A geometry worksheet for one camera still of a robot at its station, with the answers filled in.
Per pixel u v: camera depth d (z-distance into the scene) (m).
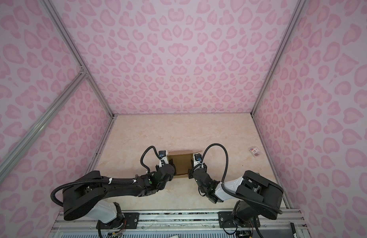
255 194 0.44
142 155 0.60
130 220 0.73
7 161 0.53
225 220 0.74
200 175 0.64
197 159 0.72
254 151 0.95
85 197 0.43
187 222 0.74
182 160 1.00
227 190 0.52
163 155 0.73
